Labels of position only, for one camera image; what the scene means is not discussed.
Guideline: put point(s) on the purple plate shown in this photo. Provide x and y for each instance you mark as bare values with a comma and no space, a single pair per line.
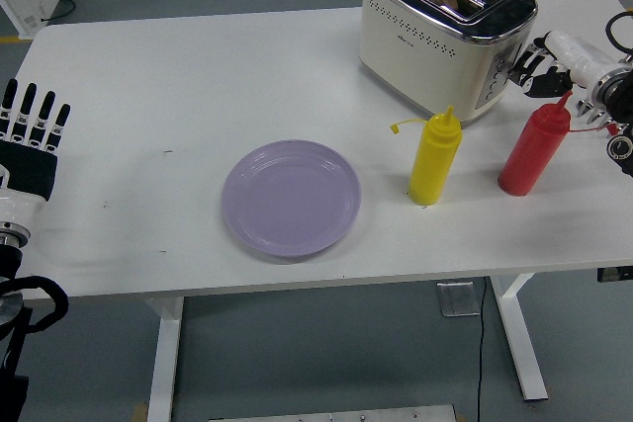
292,199

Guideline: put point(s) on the red squeeze bottle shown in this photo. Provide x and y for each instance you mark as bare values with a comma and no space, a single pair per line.
531,155

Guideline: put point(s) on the yellow squeeze bottle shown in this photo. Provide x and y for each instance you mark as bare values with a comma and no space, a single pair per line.
432,165

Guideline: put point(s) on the large metal base plate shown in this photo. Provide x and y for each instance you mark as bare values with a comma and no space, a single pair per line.
331,414

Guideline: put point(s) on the cream and chrome toaster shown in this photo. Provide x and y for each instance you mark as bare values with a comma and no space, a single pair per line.
420,46

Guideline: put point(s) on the black table control box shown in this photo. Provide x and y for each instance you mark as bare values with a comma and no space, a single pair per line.
615,275

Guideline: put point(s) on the white table leg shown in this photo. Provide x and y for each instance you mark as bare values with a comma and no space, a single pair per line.
519,343
165,358

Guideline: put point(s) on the metal toast rack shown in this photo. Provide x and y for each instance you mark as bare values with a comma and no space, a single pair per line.
593,113

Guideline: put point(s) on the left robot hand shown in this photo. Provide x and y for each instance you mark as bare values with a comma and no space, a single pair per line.
27,172

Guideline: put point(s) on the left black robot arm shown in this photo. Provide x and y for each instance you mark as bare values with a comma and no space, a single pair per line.
59,301

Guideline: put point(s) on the small metal floor plate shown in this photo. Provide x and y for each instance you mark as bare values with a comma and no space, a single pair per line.
458,299

